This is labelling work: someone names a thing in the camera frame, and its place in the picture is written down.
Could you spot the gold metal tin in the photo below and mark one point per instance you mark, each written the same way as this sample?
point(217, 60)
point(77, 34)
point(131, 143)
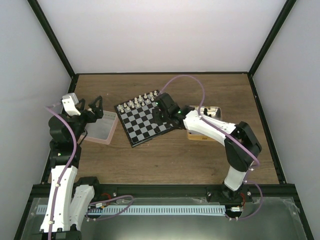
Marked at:
point(196, 136)

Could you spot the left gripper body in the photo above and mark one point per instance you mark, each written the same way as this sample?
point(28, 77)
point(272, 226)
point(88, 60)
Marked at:
point(92, 118)

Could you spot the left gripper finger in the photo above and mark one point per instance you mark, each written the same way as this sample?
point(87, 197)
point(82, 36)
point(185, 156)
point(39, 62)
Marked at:
point(96, 107)
point(81, 104)

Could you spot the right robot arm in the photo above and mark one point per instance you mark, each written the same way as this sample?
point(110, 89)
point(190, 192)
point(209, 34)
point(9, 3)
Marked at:
point(240, 143)

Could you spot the black and white chessboard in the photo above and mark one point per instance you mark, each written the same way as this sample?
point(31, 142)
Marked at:
point(140, 127)

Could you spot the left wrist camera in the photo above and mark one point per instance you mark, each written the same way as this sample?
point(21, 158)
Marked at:
point(69, 102)

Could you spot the black aluminium frame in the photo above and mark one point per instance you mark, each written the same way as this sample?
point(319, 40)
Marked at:
point(282, 189)

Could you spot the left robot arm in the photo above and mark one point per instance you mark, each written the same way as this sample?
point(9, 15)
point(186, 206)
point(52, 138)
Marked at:
point(68, 200)

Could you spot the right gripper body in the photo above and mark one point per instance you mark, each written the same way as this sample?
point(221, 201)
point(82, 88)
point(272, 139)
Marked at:
point(160, 119)

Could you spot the white chess pieces group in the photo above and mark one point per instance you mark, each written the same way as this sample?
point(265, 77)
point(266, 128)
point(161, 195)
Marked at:
point(142, 102)

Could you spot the blue slotted cable duct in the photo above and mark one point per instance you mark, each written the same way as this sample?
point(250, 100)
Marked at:
point(153, 210)

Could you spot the black chess pieces in tin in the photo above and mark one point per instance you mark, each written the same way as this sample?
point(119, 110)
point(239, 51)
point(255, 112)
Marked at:
point(207, 112)

